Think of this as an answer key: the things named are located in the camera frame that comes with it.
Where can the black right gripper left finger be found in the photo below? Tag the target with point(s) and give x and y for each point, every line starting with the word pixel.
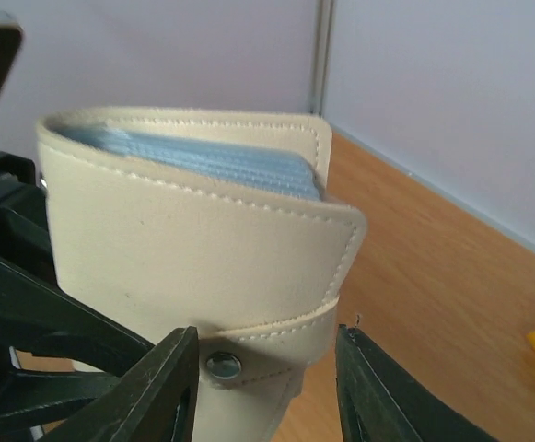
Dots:
pixel 154 401

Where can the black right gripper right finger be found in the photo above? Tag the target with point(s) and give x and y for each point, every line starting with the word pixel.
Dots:
pixel 379 401

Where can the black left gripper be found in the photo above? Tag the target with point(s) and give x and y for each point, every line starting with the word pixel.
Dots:
pixel 40 319

